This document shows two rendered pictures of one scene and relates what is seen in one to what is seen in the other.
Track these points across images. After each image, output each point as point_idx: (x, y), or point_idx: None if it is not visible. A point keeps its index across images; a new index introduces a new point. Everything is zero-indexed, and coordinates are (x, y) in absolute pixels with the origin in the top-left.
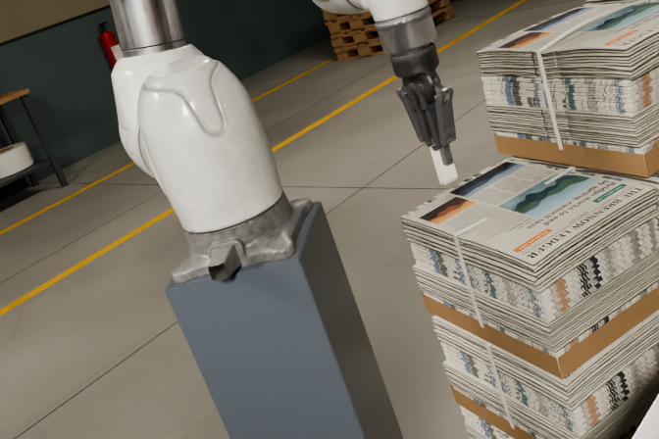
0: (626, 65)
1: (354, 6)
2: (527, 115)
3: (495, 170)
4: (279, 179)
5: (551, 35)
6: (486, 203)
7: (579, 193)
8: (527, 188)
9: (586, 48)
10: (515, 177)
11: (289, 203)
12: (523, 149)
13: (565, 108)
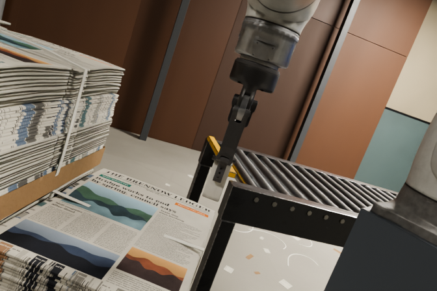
0: (119, 82)
1: (305, 7)
2: (38, 151)
3: (32, 242)
4: (409, 173)
5: (12, 49)
6: (133, 238)
7: (114, 191)
8: (99, 215)
9: (110, 68)
10: (66, 225)
11: (396, 204)
12: (12, 204)
13: (76, 127)
